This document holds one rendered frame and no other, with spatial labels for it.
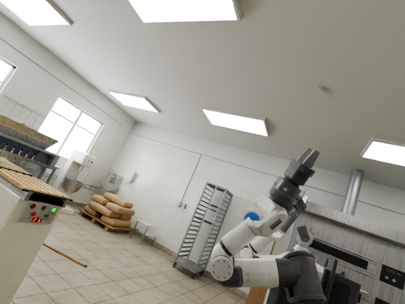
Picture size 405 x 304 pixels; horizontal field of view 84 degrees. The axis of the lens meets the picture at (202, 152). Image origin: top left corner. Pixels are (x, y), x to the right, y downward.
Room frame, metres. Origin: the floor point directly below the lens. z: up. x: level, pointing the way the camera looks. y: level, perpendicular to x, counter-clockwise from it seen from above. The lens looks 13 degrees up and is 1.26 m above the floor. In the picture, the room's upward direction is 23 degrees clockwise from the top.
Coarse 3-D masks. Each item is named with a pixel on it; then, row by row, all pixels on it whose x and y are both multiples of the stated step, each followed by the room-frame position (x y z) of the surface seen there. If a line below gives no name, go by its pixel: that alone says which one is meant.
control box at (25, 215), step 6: (30, 204) 1.73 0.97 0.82; (36, 204) 1.77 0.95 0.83; (42, 204) 1.80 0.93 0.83; (48, 204) 1.85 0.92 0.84; (24, 210) 1.72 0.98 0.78; (30, 210) 1.75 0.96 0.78; (36, 210) 1.79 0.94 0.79; (42, 210) 1.82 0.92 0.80; (48, 210) 1.86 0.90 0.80; (18, 216) 1.73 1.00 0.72; (24, 216) 1.74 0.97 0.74; (30, 216) 1.77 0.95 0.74; (36, 216) 1.81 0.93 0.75; (42, 216) 1.84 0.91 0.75; (54, 216) 1.92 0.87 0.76; (36, 222) 1.82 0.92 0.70; (42, 222) 1.86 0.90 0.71; (48, 222) 1.90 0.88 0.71
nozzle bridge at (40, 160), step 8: (0, 136) 2.07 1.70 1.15; (8, 136) 2.05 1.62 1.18; (8, 144) 2.15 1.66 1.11; (16, 144) 2.20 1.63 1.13; (24, 144) 2.17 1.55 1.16; (0, 152) 2.09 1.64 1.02; (8, 152) 2.14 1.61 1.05; (16, 152) 2.23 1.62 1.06; (24, 152) 2.28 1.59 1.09; (32, 152) 2.33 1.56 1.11; (40, 152) 2.39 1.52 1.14; (48, 152) 2.37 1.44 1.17; (32, 160) 2.32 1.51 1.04; (40, 160) 2.43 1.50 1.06; (48, 160) 2.48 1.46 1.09; (56, 160) 2.47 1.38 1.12; (40, 168) 2.52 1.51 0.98; (48, 168) 2.45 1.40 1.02; (40, 176) 2.53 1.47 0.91
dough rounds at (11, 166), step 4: (0, 160) 2.35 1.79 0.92; (4, 160) 2.47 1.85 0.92; (0, 164) 2.16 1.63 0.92; (4, 164) 2.24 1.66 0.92; (8, 164) 2.36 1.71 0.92; (12, 164) 2.44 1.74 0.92; (8, 168) 2.19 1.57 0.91; (12, 168) 2.20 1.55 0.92; (16, 168) 2.30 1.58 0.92; (20, 168) 2.41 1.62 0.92; (20, 172) 2.26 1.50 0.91; (24, 172) 2.30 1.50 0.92
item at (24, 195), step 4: (0, 176) 1.90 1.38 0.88; (0, 180) 1.88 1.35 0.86; (4, 180) 1.85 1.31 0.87; (4, 184) 1.84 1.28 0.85; (8, 184) 1.82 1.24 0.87; (8, 188) 1.80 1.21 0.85; (12, 188) 1.78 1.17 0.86; (16, 188) 1.76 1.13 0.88; (16, 192) 1.74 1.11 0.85; (20, 192) 1.72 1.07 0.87; (24, 192) 1.70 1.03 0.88; (28, 192) 1.68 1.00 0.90; (32, 192) 1.70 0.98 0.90; (20, 196) 1.71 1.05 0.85; (24, 196) 1.69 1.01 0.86; (28, 196) 1.70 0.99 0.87; (24, 200) 1.69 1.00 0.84
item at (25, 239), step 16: (0, 192) 1.81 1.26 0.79; (0, 208) 1.76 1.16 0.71; (16, 208) 1.70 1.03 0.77; (0, 224) 1.71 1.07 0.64; (16, 224) 1.75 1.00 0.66; (32, 224) 1.84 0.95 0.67; (48, 224) 1.95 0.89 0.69; (0, 240) 1.72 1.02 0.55; (16, 240) 1.80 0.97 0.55; (32, 240) 1.90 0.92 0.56; (0, 256) 1.77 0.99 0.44; (16, 256) 1.86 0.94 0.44; (32, 256) 1.96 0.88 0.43; (0, 272) 1.82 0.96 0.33; (16, 272) 1.91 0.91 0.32; (0, 288) 1.87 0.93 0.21; (16, 288) 1.97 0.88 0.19
